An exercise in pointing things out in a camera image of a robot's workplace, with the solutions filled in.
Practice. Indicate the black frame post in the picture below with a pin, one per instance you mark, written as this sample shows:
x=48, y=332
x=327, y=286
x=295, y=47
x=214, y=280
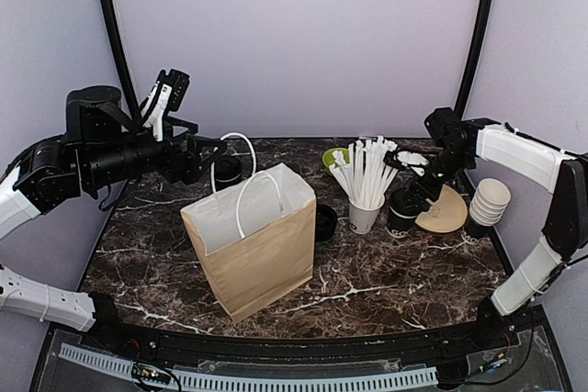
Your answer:
x=119, y=56
x=472, y=61

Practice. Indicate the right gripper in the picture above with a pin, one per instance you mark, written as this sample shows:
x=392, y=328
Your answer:
x=434, y=193

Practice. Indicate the beige plate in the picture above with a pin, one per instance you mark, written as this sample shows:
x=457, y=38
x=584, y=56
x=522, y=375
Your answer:
x=447, y=214

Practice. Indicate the single black lid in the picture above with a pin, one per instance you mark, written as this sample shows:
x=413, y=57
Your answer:
x=228, y=167
x=403, y=204

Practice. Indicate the left black frame post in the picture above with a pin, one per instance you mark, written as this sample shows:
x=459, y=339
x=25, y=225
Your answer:
x=119, y=56

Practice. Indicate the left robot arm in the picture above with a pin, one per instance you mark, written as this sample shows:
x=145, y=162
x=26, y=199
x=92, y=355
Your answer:
x=100, y=147

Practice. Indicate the brown paper bag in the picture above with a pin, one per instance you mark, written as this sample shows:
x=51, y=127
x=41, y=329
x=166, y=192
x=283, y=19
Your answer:
x=255, y=240

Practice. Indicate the bundle of white wrapped straws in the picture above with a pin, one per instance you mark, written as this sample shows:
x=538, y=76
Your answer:
x=364, y=176

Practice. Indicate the stack of paper cups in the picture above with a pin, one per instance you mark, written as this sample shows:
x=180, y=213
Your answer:
x=486, y=208

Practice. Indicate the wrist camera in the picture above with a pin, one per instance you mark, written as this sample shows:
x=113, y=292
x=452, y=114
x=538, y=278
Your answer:
x=402, y=160
x=166, y=96

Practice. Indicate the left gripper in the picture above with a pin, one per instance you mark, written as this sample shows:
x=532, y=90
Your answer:
x=190, y=170

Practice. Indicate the black paper coffee cup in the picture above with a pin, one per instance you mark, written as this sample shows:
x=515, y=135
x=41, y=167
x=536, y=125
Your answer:
x=223, y=181

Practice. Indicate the green bowl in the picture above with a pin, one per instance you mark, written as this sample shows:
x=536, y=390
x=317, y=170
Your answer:
x=328, y=158

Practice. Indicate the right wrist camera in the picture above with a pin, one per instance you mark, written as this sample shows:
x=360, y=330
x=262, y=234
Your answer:
x=402, y=160

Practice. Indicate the right black frame post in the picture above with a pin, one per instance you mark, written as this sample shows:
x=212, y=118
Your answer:
x=472, y=61

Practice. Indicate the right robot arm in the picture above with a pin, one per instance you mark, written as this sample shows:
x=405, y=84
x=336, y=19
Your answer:
x=543, y=230

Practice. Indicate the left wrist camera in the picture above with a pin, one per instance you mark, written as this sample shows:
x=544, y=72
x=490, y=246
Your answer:
x=166, y=96

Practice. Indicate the white cup holding straws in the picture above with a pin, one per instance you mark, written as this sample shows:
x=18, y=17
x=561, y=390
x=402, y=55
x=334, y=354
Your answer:
x=362, y=220

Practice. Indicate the stack of black lids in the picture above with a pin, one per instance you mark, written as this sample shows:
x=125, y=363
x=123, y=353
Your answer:
x=325, y=223

